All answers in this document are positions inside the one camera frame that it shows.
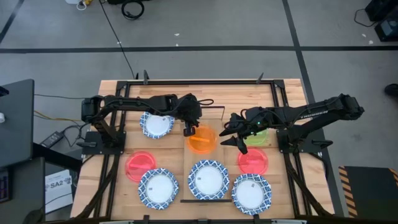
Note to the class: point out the dark grey desk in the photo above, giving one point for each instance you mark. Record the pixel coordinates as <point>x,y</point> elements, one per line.
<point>17,130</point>

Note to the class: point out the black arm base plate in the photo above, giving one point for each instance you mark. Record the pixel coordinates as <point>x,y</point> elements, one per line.
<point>119,150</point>
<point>284,148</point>

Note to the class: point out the orange translucent plastic plate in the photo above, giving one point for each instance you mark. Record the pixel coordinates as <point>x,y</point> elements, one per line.
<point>205,146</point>

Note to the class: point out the black platform hazard stripes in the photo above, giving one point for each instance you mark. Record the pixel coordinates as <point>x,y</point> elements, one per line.
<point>370,193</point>

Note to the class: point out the grey cabinet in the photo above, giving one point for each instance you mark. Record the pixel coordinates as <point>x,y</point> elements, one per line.
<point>28,193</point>

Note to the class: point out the black metal bar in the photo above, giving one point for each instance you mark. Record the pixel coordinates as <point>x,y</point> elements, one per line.
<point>56,157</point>

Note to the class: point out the yellow plug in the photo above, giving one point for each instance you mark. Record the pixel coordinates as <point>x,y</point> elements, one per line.
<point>88,1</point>

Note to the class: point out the white trash can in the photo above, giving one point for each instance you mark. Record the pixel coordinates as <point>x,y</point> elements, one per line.
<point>72,1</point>

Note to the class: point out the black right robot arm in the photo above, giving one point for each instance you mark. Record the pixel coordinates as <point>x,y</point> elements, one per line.
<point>311,110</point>

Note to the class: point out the blue patterned paper plate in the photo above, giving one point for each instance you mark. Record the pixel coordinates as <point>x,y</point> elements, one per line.
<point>251,194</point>
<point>208,180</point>
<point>159,188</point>
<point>157,126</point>

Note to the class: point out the black equipment box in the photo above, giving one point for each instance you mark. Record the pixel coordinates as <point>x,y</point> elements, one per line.
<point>115,1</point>

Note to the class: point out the red translucent plastic plate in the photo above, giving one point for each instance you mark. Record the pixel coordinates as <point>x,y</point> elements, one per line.
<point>255,166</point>
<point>136,161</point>

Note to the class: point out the green translucent plastic plate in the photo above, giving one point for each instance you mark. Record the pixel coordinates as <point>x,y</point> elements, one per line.
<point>259,139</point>

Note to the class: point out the small white object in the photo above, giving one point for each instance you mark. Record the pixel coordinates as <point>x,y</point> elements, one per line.
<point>2,117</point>

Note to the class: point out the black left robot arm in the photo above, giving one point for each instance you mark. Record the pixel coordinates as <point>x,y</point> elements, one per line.
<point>136,102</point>

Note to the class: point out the person's shoe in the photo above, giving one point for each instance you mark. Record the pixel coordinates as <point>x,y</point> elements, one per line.
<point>392,90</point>

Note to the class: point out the black device blue screen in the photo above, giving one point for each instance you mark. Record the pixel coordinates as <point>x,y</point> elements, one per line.
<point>4,186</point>

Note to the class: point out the black power adapter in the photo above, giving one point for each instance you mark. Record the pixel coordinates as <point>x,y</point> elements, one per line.
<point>52,139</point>

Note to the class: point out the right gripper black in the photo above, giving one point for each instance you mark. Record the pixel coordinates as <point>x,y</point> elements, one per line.
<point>244,126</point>

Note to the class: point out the black equipment case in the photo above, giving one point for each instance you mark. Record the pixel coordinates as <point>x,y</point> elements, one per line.
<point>388,31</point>
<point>382,7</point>

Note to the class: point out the black metal table frame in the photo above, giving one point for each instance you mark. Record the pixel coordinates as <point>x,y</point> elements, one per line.
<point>202,82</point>

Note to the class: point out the white printed manual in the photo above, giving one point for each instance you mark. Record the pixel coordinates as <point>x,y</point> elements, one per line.
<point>59,196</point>

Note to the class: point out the silver aluminium bracket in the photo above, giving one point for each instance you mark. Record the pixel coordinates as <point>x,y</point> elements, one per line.
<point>289,222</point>
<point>116,222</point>

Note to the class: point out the wooden shelf black metal frame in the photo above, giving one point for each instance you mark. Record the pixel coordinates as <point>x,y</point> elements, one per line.
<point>217,124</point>

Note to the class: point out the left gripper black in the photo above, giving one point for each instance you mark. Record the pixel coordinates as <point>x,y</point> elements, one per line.
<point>189,110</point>

